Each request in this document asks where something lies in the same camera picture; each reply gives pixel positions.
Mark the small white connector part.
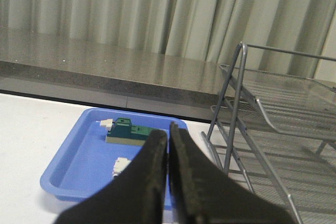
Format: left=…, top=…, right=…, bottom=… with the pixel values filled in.
left=99, top=119, right=113, bottom=131

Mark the silver rack frame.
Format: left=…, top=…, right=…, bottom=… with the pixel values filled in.
left=202, top=42, right=335, bottom=223

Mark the green terminal block module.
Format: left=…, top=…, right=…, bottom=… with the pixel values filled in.
left=105, top=118, right=154, bottom=146

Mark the blue plastic tray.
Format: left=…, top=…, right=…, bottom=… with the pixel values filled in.
left=40, top=108, right=187, bottom=202

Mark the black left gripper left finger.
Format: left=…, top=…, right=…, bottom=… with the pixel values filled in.
left=55, top=130, right=167, bottom=223

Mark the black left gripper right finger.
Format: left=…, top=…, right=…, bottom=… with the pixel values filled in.
left=169, top=123, right=294, bottom=223

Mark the dark stone counter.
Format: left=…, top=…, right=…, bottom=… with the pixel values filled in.
left=1, top=27, right=224, bottom=120

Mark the white circuit breaker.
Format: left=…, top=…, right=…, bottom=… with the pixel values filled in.
left=112, top=157, right=131, bottom=178

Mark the top silver mesh tray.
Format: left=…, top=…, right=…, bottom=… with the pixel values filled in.
left=240, top=69, right=335, bottom=142

